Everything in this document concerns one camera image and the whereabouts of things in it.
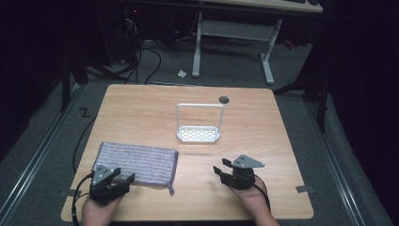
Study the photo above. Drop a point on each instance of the black stand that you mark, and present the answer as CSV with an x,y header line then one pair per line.
x,y
67,72
316,88

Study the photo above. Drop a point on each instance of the grey striped cloth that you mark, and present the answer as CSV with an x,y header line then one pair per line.
x,y
141,161

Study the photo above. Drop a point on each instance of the grey tape piece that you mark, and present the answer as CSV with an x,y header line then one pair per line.
x,y
67,192
304,189

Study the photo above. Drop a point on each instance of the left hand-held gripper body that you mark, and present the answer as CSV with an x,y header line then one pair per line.
x,y
102,188

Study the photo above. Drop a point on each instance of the white rack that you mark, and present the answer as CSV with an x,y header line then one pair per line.
x,y
198,134

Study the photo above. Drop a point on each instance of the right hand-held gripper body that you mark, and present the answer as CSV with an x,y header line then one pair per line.
x,y
241,177

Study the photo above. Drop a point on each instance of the white paper scrap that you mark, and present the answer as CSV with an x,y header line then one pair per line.
x,y
182,73

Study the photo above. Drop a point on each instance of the black table grommet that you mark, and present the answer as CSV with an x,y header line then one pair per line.
x,y
224,100

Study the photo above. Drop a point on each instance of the metal floor rail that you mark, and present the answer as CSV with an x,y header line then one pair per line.
x,y
31,163
335,163

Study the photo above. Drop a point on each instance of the person's left hand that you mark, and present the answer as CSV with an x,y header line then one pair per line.
x,y
97,210

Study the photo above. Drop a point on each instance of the white-legged wooden desk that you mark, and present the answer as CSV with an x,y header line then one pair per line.
x,y
235,29

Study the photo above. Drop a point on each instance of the person's right hand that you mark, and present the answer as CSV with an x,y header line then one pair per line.
x,y
254,199

